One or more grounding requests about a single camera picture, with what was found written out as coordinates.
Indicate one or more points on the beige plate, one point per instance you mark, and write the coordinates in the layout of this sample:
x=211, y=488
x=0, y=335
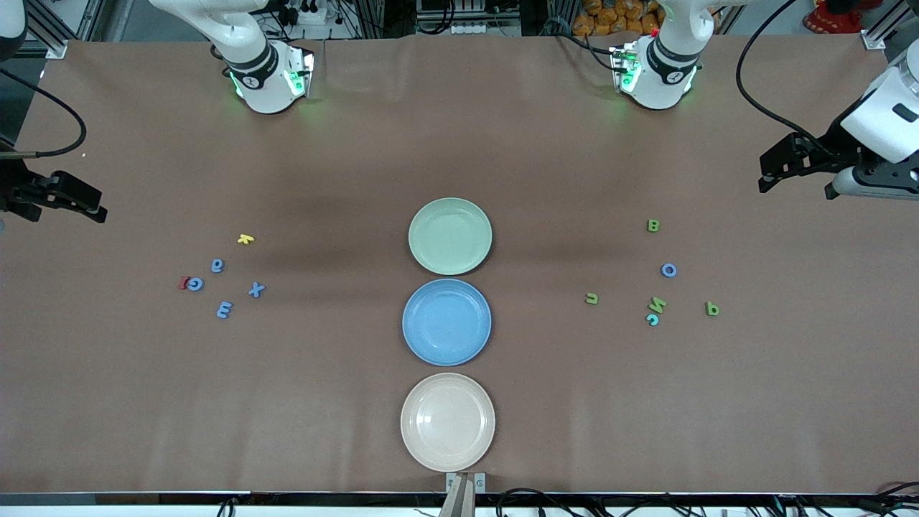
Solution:
x=447, y=422

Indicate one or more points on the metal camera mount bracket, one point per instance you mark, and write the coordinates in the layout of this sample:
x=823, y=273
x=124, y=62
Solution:
x=465, y=495

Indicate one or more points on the blue plate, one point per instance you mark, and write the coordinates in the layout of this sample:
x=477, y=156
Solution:
x=446, y=323

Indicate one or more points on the green foam letter P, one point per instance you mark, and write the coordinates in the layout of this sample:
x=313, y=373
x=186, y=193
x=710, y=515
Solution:
x=708, y=309

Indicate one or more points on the blue foam letter G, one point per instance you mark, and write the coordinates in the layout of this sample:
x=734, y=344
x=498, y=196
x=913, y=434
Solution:
x=191, y=285

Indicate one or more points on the blue foam letter E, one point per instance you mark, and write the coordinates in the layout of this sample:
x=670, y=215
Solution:
x=225, y=309

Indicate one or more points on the white power strip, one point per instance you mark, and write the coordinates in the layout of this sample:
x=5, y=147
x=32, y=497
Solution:
x=481, y=29
x=309, y=14

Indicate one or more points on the green plate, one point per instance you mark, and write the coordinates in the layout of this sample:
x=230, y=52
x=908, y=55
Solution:
x=450, y=237

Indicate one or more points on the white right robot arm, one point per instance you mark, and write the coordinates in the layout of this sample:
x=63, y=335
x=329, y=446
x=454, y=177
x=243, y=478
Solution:
x=262, y=79

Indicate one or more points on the orange packets pile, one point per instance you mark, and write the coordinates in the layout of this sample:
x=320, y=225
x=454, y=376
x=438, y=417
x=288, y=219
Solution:
x=610, y=18

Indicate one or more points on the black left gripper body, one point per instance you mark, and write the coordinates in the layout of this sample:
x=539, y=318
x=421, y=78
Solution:
x=835, y=146

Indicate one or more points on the blue foam letter X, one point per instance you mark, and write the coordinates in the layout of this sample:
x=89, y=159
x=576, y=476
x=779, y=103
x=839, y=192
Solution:
x=256, y=289

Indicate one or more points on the red plush object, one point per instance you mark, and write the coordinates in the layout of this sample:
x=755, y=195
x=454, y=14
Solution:
x=826, y=18

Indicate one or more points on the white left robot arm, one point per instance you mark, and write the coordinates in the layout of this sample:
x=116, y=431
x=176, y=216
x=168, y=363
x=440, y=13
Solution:
x=664, y=79

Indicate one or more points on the aluminium frame post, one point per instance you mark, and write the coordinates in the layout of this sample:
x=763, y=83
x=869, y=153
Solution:
x=872, y=39
x=57, y=49

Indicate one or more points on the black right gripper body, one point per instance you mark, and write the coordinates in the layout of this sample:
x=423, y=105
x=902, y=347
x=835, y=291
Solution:
x=16, y=189

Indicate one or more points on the brown table cover sheet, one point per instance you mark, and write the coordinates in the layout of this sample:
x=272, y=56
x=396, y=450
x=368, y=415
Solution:
x=215, y=402

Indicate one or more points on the green foam letter N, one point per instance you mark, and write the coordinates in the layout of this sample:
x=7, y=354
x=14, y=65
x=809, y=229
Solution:
x=657, y=304

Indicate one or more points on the blue foam letter O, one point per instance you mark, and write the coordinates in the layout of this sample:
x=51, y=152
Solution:
x=663, y=271

